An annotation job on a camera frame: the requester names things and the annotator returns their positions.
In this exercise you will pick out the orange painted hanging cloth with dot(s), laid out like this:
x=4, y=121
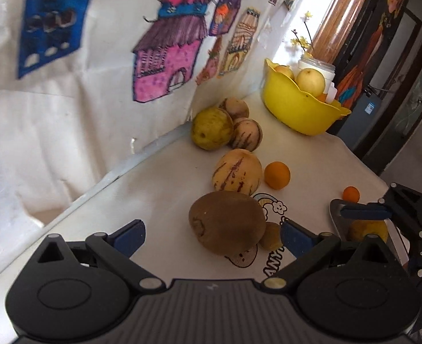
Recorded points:
x=357, y=75

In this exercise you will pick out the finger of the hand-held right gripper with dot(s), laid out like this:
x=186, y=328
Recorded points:
x=365, y=211
x=420, y=243

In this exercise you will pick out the white small bottle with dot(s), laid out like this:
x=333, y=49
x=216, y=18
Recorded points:
x=331, y=93

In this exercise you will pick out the brown fruit at back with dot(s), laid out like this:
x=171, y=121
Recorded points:
x=235, y=106

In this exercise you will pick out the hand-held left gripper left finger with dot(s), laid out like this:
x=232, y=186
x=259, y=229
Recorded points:
x=130, y=235

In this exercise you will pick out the small brown kiwi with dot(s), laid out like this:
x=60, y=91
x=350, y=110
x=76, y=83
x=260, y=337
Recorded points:
x=271, y=237

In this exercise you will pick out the painted houses wall cloth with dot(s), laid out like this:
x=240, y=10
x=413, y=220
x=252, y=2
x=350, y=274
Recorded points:
x=89, y=79

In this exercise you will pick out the yellow plastic bowl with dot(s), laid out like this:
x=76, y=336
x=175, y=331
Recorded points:
x=296, y=109

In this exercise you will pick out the small orange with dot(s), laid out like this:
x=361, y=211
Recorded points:
x=351, y=193

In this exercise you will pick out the white jar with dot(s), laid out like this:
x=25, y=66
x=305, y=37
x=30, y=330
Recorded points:
x=320, y=68

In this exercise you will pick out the small pale yellow pear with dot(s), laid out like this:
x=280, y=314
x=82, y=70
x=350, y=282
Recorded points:
x=284, y=71

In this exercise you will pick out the large brown round fruit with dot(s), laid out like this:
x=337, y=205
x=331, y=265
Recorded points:
x=227, y=226

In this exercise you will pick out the blue grey bin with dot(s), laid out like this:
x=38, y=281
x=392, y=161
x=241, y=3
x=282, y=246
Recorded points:
x=366, y=109

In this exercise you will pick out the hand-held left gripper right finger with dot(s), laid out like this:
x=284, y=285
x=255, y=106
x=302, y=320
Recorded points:
x=296, y=238

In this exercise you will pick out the metal tray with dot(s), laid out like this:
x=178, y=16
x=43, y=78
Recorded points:
x=336, y=215

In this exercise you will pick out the large striped pepino melon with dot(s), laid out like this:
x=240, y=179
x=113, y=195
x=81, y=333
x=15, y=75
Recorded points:
x=237, y=172

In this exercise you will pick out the orange fruit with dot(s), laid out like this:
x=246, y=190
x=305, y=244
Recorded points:
x=321, y=97

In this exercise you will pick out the yellow-green round fruit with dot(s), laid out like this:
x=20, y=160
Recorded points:
x=211, y=129

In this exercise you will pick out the yellow flower sprig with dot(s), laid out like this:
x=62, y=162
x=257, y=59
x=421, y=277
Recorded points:
x=302, y=39

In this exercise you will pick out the dark door frame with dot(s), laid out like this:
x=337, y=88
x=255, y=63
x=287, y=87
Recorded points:
x=407, y=89

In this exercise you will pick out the large yellow citrus fruit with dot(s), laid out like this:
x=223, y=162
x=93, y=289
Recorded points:
x=361, y=230

